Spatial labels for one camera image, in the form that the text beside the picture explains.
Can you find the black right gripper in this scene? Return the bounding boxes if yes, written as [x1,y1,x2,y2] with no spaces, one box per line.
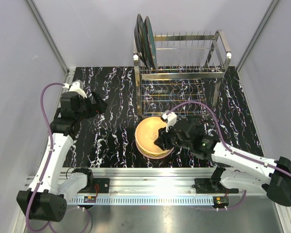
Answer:
[154,122,192,151]

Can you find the yellow plate with drawing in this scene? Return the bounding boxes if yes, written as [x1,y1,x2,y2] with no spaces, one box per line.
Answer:
[135,116,166,146]

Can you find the blue glazed plate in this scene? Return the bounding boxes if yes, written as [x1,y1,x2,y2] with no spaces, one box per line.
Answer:
[143,16,157,69]

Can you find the dark striped rim plate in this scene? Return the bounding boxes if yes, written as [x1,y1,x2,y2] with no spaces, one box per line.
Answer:
[134,14,147,67]

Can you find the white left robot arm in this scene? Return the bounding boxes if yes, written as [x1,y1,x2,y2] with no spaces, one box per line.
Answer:
[16,91,108,222]

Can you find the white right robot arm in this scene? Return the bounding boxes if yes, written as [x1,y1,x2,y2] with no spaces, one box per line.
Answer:
[154,126,291,207]

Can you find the pink bottom plate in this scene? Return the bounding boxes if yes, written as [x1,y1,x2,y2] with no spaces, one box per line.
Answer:
[136,143,174,159]

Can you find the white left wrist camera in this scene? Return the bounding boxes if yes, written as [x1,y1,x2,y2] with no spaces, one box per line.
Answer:
[63,80,88,99]

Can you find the aluminium front rail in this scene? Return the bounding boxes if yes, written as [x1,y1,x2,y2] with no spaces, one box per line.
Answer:
[21,167,286,196]

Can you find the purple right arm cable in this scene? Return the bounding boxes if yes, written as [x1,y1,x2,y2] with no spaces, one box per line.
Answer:
[166,100,291,209]

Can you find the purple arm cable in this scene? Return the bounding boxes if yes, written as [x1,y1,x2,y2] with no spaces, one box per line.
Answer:
[166,100,291,209]
[25,82,94,233]

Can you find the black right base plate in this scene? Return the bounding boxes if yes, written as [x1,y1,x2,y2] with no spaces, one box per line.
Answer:
[192,178,224,194]

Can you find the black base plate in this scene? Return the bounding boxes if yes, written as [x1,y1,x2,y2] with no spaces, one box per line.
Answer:
[192,178,224,194]
[79,178,110,194]

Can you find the slotted cable duct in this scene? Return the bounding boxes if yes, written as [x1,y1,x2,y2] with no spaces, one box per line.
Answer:
[68,195,214,206]

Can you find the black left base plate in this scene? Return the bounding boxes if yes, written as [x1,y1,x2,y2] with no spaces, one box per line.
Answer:
[79,178,110,194]

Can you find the steel wire dish rack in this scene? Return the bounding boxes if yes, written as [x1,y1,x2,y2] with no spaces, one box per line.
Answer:
[133,30,232,118]

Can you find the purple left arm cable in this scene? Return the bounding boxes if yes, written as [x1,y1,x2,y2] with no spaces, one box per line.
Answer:
[25,82,94,233]

